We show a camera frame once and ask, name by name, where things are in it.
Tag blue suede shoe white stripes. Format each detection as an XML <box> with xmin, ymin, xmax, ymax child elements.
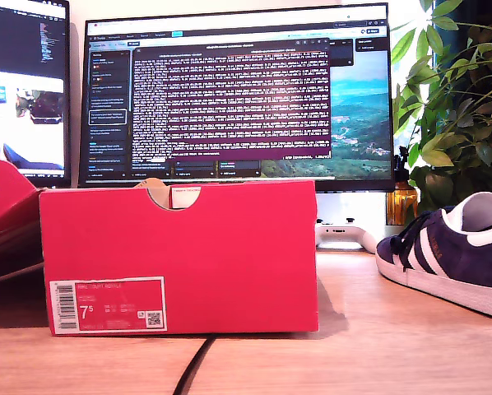
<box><xmin>375</xmin><ymin>191</ymin><xmax>492</xmax><ymax>321</ymax></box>

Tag red shoebox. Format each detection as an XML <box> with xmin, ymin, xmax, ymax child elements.
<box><xmin>39</xmin><ymin>179</ymin><xmax>320</xmax><ymax>337</ymax></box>

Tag red shoebox lid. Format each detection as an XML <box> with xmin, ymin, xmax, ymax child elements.
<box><xmin>0</xmin><ymin>158</ymin><xmax>49</xmax><ymax>285</ymax></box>

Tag brown packing paper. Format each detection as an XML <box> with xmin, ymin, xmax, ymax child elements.
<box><xmin>132</xmin><ymin>177</ymin><xmax>173</xmax><ymax>211</ymax></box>

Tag wide black computer monitor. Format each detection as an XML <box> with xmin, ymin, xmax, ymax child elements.
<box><xmin>77</xmin><ymin>2</ymin><xmax>397</xmax><ymax>193</ymax></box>

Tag white game controller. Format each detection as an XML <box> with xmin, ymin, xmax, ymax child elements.
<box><xmin>314</xmin><ymin>217</ymin><xmax>378</xmax><ymax>255</ymax></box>

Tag small pale round pot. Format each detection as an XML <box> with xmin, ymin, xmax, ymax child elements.
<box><xmin>385</xmin><ymin>224</ymin><xmax>414</xmax><ymax>239</ymax></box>

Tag amber pump bottle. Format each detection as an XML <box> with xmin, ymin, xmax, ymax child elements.
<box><xmin>386</xmin><ymin>146</ymin><xmax>420</xmax><ymax>226</ymax></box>

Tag green leafy houseplant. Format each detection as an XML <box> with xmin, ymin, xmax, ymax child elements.
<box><xmin>389</xmin><ymin>0</ymin><xmax>492</xmax><ymax>231</ymax></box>

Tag thick black table cable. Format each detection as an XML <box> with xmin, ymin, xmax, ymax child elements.
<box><xmin>172</xmin><ymin>335</ymin><xmax>216</xmax><ymax>395</ymax></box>

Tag black monitor with camera feeds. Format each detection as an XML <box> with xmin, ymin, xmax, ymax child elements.
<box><xmin>0</xmin><ymin>0</ymin><xmax>72</xmax><ymax>188</ymax></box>

